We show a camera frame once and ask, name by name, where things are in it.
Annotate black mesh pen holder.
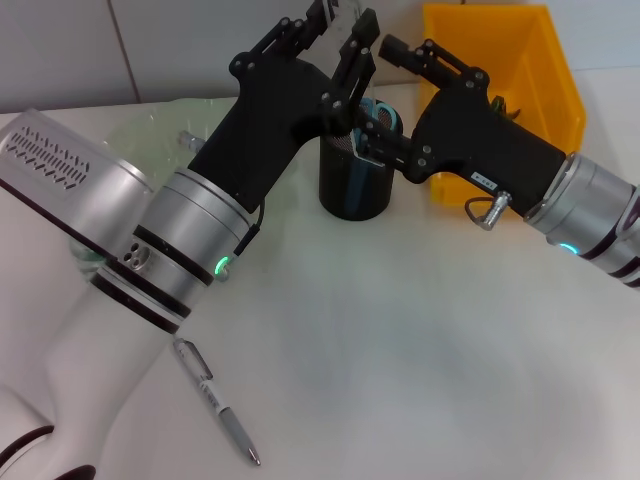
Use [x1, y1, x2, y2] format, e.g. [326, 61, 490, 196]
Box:
[318, 97, 403, 222]

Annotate right gripper cable silver plug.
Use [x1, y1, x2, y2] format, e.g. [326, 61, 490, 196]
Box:
[463, 188, 515, 232]

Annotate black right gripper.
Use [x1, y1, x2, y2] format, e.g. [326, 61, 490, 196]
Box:
[351, 33, 576, 221]

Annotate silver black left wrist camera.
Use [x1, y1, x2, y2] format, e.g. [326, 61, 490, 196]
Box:
[0, 109, 157, 262]

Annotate pale green glass fruit plate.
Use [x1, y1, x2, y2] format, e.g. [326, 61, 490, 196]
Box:
[102, 97, 302, 187]

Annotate green plastic wrapper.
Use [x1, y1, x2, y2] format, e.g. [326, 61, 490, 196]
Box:
[491, 93, 525, 122]

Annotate clear grey ballpoint pen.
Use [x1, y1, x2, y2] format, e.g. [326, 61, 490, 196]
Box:
[172, 337, 263, 469]

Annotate blue scissors with sheath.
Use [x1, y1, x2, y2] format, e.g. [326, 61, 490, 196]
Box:
[344, 97, 401, 217]

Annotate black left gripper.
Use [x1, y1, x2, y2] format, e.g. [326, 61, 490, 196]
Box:
[186, 0, 382, 212]

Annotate yellow plastic storage bin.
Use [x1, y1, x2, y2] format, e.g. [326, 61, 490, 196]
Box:
[420, 3, 587, 207]

